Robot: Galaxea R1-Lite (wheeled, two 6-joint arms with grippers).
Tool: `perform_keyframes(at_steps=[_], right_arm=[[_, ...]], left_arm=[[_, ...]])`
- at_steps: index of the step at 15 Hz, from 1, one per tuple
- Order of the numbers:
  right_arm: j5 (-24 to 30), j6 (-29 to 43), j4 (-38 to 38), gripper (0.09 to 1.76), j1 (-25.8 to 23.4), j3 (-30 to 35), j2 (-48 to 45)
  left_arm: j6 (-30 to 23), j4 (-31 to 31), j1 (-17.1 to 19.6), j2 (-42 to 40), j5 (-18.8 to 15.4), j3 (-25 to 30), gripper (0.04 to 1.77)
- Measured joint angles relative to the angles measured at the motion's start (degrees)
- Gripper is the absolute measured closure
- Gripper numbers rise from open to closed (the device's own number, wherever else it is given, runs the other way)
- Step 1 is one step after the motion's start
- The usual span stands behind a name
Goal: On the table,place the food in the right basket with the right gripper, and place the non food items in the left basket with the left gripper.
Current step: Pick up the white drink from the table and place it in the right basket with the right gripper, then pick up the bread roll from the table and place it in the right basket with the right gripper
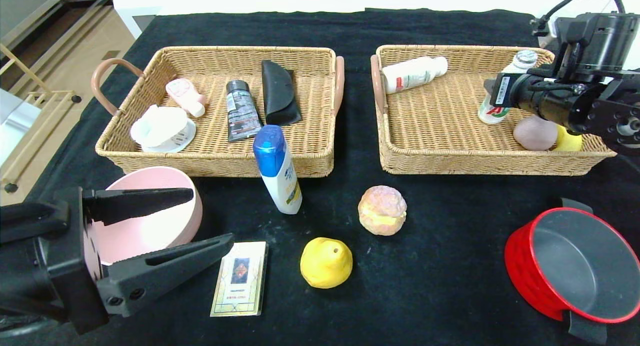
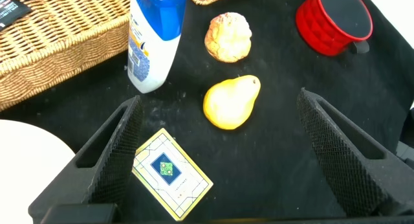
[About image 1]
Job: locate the yellow lemon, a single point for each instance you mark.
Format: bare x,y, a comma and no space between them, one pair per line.
326,263

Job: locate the white table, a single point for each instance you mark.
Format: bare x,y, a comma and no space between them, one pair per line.
145,1

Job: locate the gold bordered card box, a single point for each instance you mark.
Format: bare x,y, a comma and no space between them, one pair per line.
240,281

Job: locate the toy cream puff bun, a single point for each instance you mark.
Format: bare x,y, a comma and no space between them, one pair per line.
382,211

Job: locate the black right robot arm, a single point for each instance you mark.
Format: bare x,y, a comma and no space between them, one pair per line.
610,41

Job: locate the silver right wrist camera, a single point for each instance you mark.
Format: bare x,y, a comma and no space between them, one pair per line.
554,35

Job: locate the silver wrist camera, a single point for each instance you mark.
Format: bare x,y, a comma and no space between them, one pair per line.
15,121
554,35

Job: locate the white bottle blue cap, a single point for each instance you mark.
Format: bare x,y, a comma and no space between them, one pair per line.
281,186

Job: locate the grey metal shelf frame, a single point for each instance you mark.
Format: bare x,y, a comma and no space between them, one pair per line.
25,6

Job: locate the yellow toy banana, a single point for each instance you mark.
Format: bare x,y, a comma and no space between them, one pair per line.
570,142

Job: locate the small pink lotion bottle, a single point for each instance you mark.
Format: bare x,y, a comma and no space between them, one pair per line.
184,94

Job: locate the white bottle red green label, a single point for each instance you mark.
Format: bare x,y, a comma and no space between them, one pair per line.
412,75

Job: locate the pale pink toy egg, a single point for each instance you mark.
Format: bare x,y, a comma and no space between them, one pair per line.
534,135

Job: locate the beige metal rack on wheels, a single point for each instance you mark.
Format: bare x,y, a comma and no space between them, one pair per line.
26,69

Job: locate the black soft pouch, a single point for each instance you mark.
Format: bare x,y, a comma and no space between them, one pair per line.
279,95

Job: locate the white milk bottle silver cap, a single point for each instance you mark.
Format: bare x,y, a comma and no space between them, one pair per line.
492,115

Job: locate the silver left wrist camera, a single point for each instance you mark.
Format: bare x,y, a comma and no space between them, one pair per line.
15,121

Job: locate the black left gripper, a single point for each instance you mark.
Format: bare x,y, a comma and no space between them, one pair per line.
82,258

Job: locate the black grey squeeze tube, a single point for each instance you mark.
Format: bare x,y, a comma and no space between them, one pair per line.
242,112

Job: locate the white plastic soap dish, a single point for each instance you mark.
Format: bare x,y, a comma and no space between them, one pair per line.
161,127

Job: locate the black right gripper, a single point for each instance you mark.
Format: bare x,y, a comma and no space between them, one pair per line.
501,92

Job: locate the dark table cloth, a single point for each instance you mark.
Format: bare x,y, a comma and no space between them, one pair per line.
425,286

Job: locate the pink bowl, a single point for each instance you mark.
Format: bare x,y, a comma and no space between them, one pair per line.
160,226

